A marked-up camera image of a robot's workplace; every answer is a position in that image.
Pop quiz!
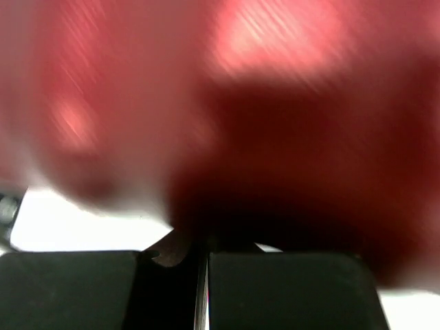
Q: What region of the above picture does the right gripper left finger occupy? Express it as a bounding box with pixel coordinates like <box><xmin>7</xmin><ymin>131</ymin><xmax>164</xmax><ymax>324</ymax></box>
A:
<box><xmin>142</xmin><ymin>230</ymin><xmax>192</xmax><ymax>267</ymax></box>

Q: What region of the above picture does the red hard-shell suitcase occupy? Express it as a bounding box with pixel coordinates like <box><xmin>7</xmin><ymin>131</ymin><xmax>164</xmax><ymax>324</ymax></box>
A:
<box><xmin>1</xmin><ymin>1</ymin><xmax>439</xmax><ymax>291</ymax></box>

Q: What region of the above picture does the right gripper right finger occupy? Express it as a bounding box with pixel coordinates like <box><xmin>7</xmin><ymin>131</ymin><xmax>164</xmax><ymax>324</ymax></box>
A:
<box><xmin>206</xmin><ymin>235</ymin><xmax>220</xmax><ymax>253</ymax></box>

